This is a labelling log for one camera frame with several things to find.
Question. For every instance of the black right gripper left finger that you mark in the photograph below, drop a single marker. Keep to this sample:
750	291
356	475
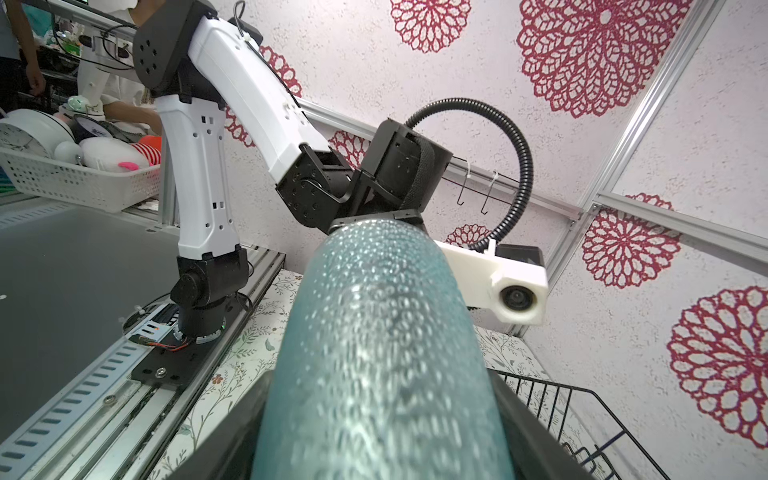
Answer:
228	452

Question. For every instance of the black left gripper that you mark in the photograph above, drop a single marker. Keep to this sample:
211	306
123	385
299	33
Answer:
397	178

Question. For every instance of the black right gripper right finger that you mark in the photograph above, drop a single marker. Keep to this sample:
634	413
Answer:
534	452

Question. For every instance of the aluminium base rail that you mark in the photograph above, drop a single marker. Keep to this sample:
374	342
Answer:
145	406

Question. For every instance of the black wire dish rack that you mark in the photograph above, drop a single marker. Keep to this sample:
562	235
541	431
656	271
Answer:
553	404

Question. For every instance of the black wire wall hanger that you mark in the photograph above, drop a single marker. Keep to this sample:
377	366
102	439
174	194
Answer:
475	180

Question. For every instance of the teal textured glass cup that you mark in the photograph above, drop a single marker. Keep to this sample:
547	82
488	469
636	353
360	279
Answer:
379	374

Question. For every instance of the white plastic basket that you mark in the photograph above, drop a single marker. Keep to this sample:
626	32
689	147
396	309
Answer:
106	191

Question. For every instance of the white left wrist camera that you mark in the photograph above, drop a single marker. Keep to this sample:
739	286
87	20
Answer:
508	280

